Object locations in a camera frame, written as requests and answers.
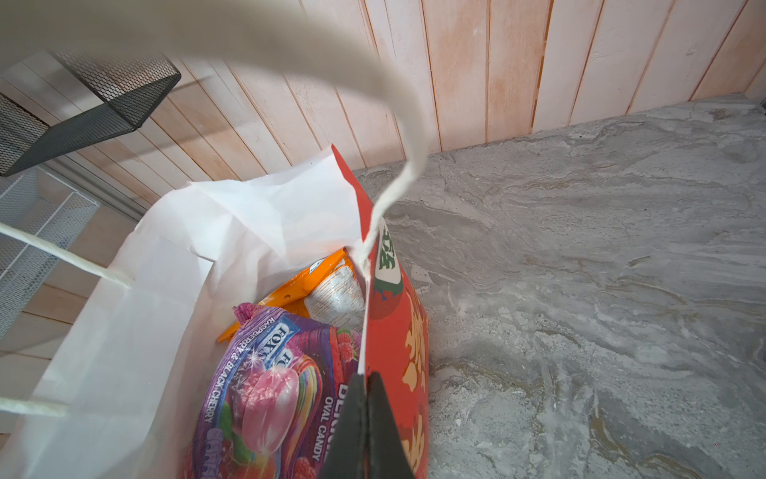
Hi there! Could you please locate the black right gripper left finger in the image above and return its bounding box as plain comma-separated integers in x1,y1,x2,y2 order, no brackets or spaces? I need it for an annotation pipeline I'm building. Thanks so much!
319,374,368,479

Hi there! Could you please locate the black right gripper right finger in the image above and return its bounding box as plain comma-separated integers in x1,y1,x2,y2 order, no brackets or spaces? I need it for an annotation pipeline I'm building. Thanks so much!
366,371,415,479

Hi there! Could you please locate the orange mango snack bag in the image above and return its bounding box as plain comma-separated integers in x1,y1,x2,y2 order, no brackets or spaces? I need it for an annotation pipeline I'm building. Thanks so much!
216,247,367,343

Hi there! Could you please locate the white wire mesh shelf rack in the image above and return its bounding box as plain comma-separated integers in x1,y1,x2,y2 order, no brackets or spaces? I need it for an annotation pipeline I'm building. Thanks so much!
0,166,102,339

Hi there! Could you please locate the purple Fox's berries candy bag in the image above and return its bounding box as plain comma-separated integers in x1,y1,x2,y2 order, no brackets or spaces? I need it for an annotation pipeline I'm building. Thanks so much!
180,303,361,478

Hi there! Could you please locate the black wire mesh basket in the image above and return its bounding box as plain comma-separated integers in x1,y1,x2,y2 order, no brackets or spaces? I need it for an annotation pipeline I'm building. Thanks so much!
1,51,182,177

